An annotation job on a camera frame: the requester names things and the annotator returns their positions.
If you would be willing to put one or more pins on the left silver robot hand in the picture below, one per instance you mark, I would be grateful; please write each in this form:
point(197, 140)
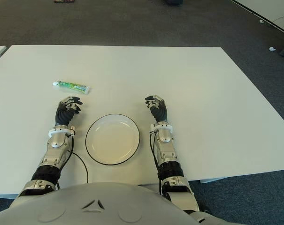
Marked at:
point(64, 114)

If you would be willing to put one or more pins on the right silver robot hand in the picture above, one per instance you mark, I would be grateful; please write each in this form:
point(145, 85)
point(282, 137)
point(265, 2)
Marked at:
point(160, 112)

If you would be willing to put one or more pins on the green white toothpaste tube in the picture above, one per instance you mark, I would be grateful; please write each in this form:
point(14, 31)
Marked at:
point(73, 86)

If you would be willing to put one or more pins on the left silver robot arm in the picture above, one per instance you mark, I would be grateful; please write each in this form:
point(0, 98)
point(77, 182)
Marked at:
point(55, 143)

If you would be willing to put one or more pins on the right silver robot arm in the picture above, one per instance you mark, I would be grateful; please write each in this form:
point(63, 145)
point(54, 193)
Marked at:
point(166, 152)

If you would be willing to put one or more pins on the white plate with black rim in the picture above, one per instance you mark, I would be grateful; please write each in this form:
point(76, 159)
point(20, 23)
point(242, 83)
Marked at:
point(112, 140)

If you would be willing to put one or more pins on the grey robot torso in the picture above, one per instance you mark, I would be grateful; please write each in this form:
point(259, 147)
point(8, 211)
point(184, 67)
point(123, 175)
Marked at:
point(94, 211)

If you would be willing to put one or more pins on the red black floor object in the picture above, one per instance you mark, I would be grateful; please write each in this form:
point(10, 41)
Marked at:
point(64, 1)

